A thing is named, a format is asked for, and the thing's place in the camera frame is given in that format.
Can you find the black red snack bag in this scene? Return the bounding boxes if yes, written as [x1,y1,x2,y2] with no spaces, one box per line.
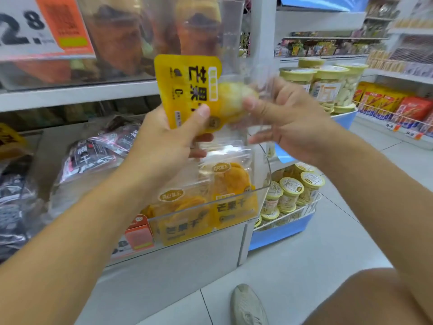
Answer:
[50,115,144,215]

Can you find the clear acrylic display bin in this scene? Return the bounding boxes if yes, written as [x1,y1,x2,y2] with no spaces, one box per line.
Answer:
[144,140,272,248]

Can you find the person's right forearm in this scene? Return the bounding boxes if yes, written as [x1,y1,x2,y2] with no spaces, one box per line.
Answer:
[315,130,433,302]

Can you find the clear jar yellow lid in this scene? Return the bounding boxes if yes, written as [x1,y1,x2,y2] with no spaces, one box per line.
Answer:
[279,67,317,94]
[335,62,369,114]
[298,57,326,69]
[311,65,350,113]

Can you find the person's left forearm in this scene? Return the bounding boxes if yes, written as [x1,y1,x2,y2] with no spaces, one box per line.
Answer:
[0,159,159,325]

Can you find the black silver snack bag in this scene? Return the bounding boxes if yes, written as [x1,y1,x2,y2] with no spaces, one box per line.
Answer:
[0,156,46,262]

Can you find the white side shelf rack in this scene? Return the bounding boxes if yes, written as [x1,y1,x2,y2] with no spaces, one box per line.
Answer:
[353,0,433,151]

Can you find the group of small snack tubs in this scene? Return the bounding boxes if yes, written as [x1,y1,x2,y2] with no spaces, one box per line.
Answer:
[254,162,326,230]

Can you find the yellow mango slices packet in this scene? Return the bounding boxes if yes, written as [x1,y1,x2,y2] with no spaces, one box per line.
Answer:
[147,188,214,246]
[209,162,260,230]

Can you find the white price sign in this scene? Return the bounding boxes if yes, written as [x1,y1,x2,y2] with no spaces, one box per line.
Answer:
[0,0,65,62]

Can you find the background shelf of assorted snacks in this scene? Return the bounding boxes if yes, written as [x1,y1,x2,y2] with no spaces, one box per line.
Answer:
[274,30,389,58]

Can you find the row of red yellow boxes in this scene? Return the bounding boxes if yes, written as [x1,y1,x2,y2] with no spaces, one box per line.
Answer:
[352,81,433,138]

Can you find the large clear acrylic bin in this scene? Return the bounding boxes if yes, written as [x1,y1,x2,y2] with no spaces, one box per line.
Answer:
[0,0,246,92]

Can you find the white store shelf unit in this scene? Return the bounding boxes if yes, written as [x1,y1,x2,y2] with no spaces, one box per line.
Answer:
[0,0,281,325]

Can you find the grey sneaker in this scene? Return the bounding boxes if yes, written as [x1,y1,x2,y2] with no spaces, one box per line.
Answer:
[230,283,270,325]

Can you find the orange dried fruit bags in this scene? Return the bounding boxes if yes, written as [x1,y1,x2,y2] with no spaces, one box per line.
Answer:
[83,0,222,76]

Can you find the person's right hand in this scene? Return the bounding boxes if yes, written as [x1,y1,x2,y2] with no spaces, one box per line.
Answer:
[242,77,339,165]

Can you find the orange label card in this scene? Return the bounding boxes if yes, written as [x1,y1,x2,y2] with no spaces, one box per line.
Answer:
[34,0,96,57]

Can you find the yellow dried mango packet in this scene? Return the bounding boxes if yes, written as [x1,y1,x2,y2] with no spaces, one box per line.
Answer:
[154,54,261,136]

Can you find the person's left hand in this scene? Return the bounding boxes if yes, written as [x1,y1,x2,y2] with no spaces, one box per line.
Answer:
[124,104,214,201]

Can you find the yellow shelf tag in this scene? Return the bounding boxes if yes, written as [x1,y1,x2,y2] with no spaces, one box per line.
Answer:
[0,123,28,156]

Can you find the person's leg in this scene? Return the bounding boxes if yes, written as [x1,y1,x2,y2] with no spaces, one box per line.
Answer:
[303,267,433,325]

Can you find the blue wire display stand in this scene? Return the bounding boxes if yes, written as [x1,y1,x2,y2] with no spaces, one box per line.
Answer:
[249,110,359,251]

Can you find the small orange price label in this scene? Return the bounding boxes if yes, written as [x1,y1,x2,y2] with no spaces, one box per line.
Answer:
[124,215,155,251]

